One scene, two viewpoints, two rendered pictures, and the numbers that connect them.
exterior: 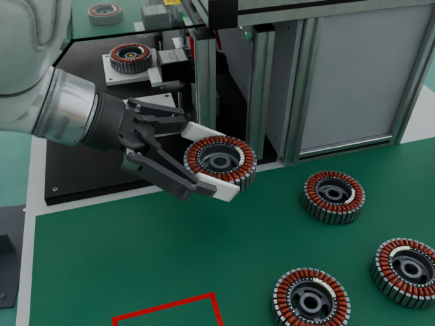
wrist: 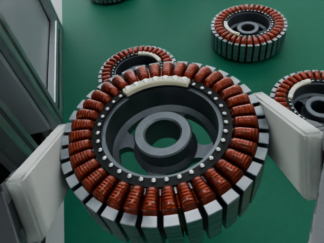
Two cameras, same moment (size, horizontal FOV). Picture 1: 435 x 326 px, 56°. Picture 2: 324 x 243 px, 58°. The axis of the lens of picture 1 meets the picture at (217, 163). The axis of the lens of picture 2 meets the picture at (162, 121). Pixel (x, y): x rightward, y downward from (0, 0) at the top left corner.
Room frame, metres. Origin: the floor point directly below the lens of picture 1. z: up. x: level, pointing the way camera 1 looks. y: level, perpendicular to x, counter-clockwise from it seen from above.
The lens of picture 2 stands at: (0.44, 0.09, 1.04)
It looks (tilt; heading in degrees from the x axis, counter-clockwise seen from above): 50 degrees down; 281
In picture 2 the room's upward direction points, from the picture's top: 12 degrees counter-clockwise
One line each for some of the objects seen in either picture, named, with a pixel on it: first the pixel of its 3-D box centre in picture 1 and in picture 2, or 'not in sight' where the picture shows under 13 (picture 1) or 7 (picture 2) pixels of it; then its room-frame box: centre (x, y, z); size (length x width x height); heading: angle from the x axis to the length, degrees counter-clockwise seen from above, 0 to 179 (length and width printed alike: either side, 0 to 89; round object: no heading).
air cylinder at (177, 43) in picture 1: (183, 52); not in sight; (1.04, 0.09, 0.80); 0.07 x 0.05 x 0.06; 16
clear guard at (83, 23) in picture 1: (136, 18); not in sight; (0.71, 0.14, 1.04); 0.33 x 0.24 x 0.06; 106
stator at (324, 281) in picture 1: (309, 304); (318, 110); (0.30, -0.14, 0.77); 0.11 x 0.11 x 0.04
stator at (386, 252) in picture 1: (409, 271); (247, 31); (0.36, -0.31, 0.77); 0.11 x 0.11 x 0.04
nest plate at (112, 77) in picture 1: (132, 66); not in sight; (1.00, 0.23, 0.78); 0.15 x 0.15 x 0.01; 16
